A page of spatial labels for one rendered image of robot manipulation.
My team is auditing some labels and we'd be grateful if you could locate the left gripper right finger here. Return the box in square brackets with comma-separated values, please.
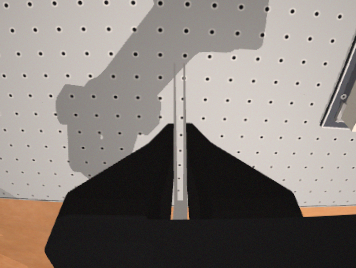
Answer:
[186, 123, 303, 219]

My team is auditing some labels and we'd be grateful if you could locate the grey perforated base plate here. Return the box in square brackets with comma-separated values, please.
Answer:
[0, 0, 356, 207]

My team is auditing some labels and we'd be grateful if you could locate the cream grid rack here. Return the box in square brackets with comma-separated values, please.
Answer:
[341, 81, 356, 132]

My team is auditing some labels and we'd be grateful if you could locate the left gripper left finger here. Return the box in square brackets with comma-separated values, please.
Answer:
[56, 123, 174, 220]

